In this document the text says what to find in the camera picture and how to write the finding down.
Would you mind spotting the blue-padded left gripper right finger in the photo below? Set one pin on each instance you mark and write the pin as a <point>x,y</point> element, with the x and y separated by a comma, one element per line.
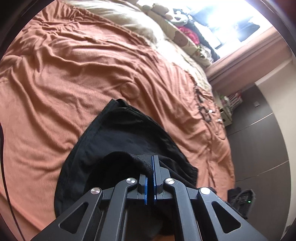
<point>160,175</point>

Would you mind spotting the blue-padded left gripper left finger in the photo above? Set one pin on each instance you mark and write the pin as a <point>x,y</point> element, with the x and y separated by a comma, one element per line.
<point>142,188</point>

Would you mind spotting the black shorts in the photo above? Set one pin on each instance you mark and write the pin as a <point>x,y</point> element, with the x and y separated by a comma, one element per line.
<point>97,188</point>

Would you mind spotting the folded black garment stack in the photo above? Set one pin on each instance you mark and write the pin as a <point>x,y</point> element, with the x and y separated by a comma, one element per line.
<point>239,202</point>

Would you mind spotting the cream nightstand with drawers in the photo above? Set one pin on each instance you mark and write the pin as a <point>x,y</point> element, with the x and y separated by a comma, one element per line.
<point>223,104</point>

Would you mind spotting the striped bag on nightstand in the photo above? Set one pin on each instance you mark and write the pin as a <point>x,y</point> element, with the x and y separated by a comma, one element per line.
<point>233,100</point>

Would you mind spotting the bear print pillow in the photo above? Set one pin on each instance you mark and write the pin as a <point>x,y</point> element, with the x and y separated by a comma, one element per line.
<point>163,15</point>

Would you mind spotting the orange-brown bed sheet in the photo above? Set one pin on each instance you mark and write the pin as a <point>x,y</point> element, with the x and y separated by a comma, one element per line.
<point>59,73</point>

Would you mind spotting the pile of clothes on windowsill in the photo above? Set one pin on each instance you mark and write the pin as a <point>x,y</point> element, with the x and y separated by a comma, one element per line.
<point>187,25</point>

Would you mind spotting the beige blanket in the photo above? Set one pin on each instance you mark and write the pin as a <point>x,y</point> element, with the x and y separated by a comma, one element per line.
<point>132,18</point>

